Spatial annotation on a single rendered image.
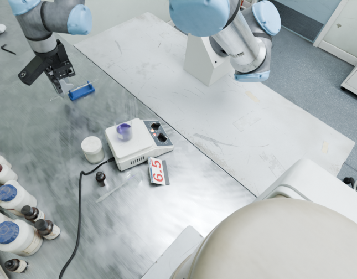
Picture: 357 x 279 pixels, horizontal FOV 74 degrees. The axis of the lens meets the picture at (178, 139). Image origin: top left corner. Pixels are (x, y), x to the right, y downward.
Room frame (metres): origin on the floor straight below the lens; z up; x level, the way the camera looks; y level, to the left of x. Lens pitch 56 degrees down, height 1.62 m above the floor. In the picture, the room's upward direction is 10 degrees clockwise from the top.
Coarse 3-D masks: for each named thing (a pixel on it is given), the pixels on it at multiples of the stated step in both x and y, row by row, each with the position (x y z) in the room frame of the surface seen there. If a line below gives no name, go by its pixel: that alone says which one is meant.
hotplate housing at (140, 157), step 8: (152, 120) 0.51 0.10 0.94; (112, 152) 0.35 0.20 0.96; (144, 152) 0.37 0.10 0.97; (152, 152) 0.38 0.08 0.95; (160, 152) 0.40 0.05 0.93; (112, 160) 0.34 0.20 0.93; (120, 160) 0.32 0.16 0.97; (128, 160) 0.33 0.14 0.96; (136, 160) 0.35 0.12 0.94; (144, 160) 0.36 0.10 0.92; (120, 168) 0.32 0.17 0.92
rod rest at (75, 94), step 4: (88, 80) 0.66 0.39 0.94; (88, 84) 0.66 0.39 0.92; (84, 88) 0.64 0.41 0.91; (88, 88) 0.64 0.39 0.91; (92, 88) 0.65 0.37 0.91; (72, 92) 0.59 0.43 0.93; (76, 92) 0.61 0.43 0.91; (80, 92) 0.61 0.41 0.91; (84, 92) 0.62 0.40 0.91; (88, 92) 0.62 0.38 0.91; (72, 96) 0.58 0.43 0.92; (76, 96) 0.59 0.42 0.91; (80, 96) 0.60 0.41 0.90; (72, 100) 0.57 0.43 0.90
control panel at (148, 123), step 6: (144, 120) 0.49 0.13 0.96; (150, 126) 0.48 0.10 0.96; (150, 132) 0.45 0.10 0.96; (156, 132) 0.46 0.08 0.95; (162, 132) 0.47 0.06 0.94; (156, 138) 0.43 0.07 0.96; (168, 138) 0.46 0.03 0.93; (156, 144) 0.40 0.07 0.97; (162, 144) 0.41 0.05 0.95; (168, 144) 0.43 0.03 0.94
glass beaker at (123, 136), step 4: (120, 116) 0.42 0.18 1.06; (124, 116) 0.43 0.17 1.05; (116, 120) 0.41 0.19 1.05; (120, 120) 0.42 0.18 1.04; (124, 120) 0.42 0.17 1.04; (128, 120) 0.42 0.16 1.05; (116, 124) 0.40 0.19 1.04; (116, 128) 0.38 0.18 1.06; (120, 128) 0.37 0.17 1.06; (128, 128) 0.38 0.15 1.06; (116, 132) 0.38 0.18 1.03; (120, 132) 0.37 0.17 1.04; (124, 132) 0.38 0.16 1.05; (128, 132) 0.38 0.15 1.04; (132, 132) 0.40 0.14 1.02; (120, 136) 0.37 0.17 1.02; (124, 136) 0.37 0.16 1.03; (128, 136) 0.38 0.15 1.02; (132, 136) 0.40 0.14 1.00; (120, 140) 0.38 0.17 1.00; (124, 140) 0.37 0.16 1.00; (128, 140) 0.38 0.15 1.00
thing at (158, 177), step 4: (152, 160) 0.36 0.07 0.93; (156, 160) 0.37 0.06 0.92; (152, 164) 0.35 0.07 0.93; (156, 164) 0.35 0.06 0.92; (160, 164) 0.36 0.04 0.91; (152, 168) 0.33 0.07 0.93; (156, 168) 0.34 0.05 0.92; (160, 168) 0.35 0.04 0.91; (152, 172) 0.32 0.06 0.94; (156, 172) 0.32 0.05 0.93; (160, 172) 0.33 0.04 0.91; (156, 176) 0.31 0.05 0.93; (160, 176) 0.32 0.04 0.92; (156, 180) 0.29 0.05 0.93; (160, 180) 0.30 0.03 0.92
